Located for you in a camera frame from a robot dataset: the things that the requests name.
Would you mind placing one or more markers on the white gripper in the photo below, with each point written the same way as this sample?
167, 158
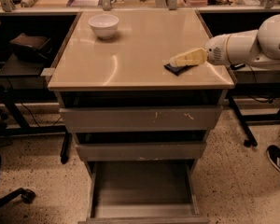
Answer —
216, 52

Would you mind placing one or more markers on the blue rxbar blueberry wrapper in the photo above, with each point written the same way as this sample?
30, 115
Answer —
177, 70

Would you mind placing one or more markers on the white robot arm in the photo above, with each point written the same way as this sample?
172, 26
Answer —
255, 47

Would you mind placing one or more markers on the grey top drawer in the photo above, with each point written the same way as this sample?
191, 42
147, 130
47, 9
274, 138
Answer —
140, 119

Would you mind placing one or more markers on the grey drawer cabinet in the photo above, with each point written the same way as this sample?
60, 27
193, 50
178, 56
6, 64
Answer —
128, 71

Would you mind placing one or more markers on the grey middle drawer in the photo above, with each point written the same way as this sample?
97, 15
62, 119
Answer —
141, 151

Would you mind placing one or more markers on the grey open bottom drawer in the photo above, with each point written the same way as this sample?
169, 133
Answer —
142, 192

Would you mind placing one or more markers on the black small device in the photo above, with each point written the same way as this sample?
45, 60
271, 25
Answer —
237, 66

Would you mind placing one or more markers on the white ceramic bowl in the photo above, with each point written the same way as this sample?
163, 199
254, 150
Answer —
104, 26

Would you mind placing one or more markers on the black table leg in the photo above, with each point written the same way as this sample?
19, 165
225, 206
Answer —
250, 140

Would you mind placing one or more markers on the black box on shelf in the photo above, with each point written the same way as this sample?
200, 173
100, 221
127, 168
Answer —
31, 48

